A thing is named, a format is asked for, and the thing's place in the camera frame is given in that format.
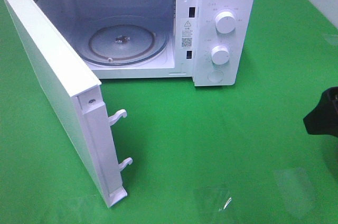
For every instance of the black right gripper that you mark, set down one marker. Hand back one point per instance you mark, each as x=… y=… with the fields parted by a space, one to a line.
x=322 y=120

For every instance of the round door release button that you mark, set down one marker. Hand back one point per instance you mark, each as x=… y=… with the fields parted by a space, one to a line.
x=216 y=76

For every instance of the white microwave door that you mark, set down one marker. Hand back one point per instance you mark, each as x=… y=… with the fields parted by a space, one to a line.
x=74 y=93

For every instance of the clear tape patch centre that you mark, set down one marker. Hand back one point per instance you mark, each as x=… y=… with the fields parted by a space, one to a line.
x=214 y=204

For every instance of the white microwave oven body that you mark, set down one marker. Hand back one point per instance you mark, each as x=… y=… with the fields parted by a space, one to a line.
x=188 y=52

